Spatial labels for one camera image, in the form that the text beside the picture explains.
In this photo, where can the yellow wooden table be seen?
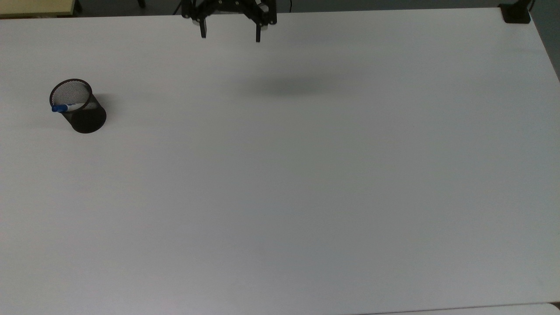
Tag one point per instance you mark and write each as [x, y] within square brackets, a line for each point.
[35, 6]

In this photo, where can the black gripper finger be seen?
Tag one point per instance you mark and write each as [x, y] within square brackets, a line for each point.
[203, 29]
[258, 33]

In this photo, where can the blue and white marker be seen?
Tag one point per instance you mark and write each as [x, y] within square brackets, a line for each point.
[60, 107]

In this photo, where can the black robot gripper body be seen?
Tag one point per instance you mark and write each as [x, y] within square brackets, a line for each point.
[229, 8]

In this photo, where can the black mesh pen cup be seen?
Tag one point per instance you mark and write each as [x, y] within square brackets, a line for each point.
[85, 116]

